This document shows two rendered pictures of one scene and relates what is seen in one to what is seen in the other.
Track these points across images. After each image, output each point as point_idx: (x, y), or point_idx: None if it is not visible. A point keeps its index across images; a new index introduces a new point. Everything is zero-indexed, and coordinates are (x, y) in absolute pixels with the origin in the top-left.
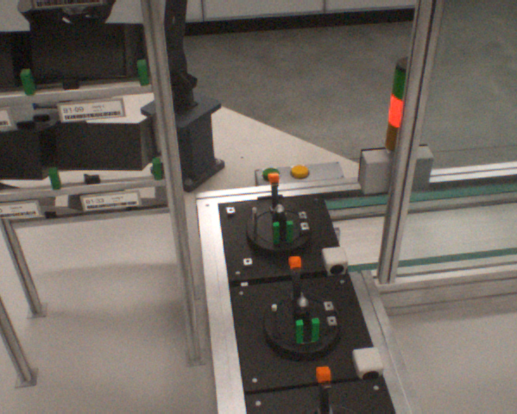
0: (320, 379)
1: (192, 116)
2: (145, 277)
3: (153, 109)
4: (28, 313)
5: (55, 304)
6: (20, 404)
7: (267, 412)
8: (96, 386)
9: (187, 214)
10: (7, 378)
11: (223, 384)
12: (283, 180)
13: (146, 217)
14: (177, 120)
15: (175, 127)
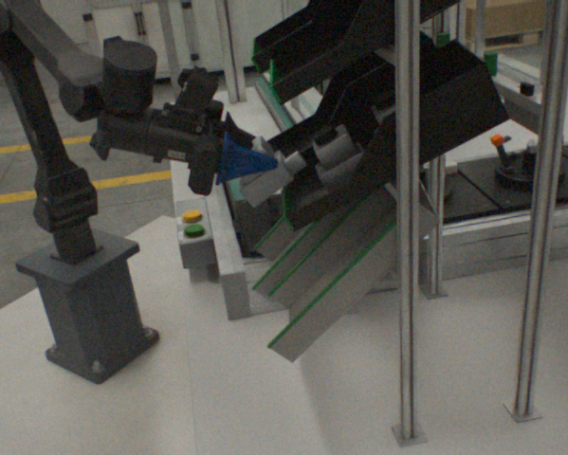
0: (503, 138)
1: (113, 240)
2: (326, 346)
3: (78, 272)
4: (418, 440)
5: (393, 417)
6: (562, 405)
7: (513, 197)
8: (503, 349)
9: (206, 332)
10: (533, 429)
11: (494, 222)
12: (204, 226)
13: (209, 368)
14: (118, 248)
15: (132, 250)
